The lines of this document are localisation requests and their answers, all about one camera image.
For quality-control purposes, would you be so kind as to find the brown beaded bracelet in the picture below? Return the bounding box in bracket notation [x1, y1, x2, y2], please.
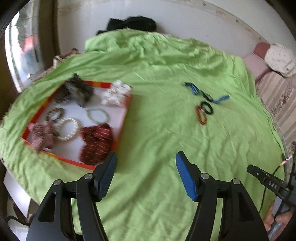
[44, 107, 65, 123]

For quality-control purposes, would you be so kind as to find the green bed sheet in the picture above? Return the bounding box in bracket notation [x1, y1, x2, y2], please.
[1, 30, 283, 240]

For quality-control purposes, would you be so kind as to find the pink knitted scrunchie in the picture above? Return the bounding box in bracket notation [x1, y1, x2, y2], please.
[28, 121, 57, 153]

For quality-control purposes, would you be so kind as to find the black cloth on bed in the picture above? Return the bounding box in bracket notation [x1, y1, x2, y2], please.
[96, 16, 157, 36]

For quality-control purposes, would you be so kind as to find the blue striped hair tie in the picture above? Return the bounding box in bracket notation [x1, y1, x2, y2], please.
[182, 81, 231, 105]

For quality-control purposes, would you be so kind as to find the white pearl bracelet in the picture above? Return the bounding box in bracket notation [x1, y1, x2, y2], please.
[55, 117, 80, 142]

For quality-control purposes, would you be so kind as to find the white patterned scrunchie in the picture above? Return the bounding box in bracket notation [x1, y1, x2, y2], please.
[100, 80, 132, 108]

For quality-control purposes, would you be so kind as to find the striped pink blanket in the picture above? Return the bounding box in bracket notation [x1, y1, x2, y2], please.
[243, 42, 295, 153]

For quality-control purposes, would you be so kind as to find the grey black furry scrunchie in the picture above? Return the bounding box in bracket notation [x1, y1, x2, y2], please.
[55, 73, 94, 108]

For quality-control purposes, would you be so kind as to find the red framed white tray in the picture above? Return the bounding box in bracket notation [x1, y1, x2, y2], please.
[30, 81, 132, 170]

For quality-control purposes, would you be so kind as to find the clear beaded bracelet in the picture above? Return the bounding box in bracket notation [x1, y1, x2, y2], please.
[86, 108, 110, 125]

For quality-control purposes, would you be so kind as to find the window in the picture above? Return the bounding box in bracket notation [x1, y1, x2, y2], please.
[4, 1, 44, 93]

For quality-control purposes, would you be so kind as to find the black elastic hair tie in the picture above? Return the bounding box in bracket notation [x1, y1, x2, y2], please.
[200, 101, 214, 115]

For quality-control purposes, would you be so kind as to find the person right hand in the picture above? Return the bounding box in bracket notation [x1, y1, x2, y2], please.
[263, 202, 293, 233]

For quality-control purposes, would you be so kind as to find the red polka dot scrunchie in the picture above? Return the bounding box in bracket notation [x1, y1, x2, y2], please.
[79, 123, 113, 166]

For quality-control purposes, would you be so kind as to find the white patterned pillow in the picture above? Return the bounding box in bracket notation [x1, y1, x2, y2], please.
[264, 43, 295, 77]

